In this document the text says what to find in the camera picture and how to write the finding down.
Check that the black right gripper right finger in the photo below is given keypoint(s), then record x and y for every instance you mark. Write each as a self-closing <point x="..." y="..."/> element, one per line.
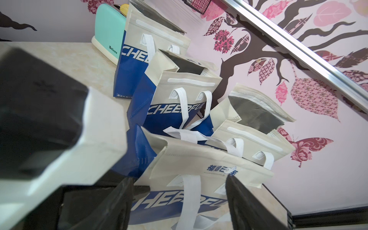
<point x="247" y="212"/>

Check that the yellow toast slice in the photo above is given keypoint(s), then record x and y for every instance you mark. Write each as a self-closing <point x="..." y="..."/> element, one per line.
<point x="124" y="9"/>

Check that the mint green toaster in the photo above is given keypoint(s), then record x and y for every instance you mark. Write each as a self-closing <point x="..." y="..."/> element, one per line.
<point x="109" y="31"/>

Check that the aluminium rail back wall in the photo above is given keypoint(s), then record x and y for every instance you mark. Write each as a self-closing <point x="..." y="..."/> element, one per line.
<point x="299" y="51"/>

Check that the black wire wall basket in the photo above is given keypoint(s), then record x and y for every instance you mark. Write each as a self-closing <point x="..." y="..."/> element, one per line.
<point x="198" y="5"/>

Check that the blue beige takeout bag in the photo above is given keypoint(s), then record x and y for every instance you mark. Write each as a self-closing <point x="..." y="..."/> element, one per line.
<point x="253" y="117"/>
<point x="146" y="31"/>
<point x="174" y="90"/>
<point x="184" y="178"/>

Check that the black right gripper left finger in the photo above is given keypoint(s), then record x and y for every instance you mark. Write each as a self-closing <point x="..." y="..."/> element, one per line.
<point x="114" y="211"/>

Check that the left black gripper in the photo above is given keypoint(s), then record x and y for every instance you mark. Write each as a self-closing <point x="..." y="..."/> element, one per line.
<point x="55" y="131"/>

